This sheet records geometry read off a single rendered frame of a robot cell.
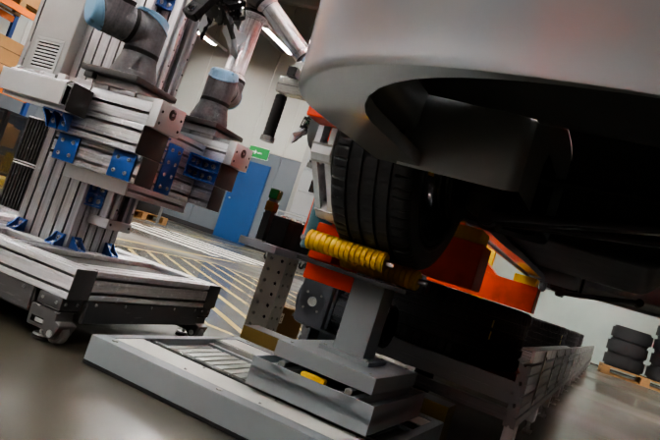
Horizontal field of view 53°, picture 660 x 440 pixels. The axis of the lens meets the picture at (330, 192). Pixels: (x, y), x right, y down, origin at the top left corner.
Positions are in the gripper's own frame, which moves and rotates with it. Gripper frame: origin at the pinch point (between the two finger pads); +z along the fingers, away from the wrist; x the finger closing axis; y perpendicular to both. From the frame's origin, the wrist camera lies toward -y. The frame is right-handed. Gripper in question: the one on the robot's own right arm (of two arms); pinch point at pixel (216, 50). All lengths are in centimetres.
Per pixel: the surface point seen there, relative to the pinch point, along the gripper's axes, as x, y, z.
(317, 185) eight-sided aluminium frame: -35.9, 7.8, 28.9
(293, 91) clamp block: -12.9, 18.7, 12.8
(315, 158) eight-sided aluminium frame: -34.8, 6.9, 20.2
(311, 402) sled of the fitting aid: -70, -25, 63
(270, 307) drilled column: -3, 28, 118
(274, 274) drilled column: 4, 35, 108
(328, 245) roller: -46, 4, 42
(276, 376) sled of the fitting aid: -58, -26, 63
